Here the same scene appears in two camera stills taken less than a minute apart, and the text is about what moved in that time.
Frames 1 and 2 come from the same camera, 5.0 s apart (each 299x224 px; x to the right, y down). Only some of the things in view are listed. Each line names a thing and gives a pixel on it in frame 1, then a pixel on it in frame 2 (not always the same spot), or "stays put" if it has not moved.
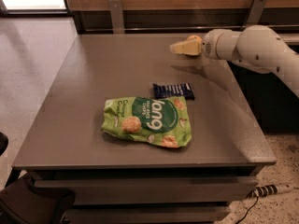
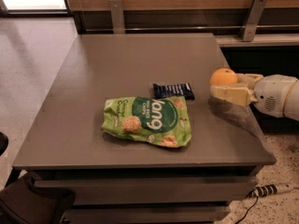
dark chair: x=22 y=203 stays put
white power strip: x=269 y=189 stays put
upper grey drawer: x=156 y=191 stays put
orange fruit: x=194 y=36 to x=222 y=76
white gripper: x=209 y=47 to x=271 y=93
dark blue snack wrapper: x=168 y=91 stays put
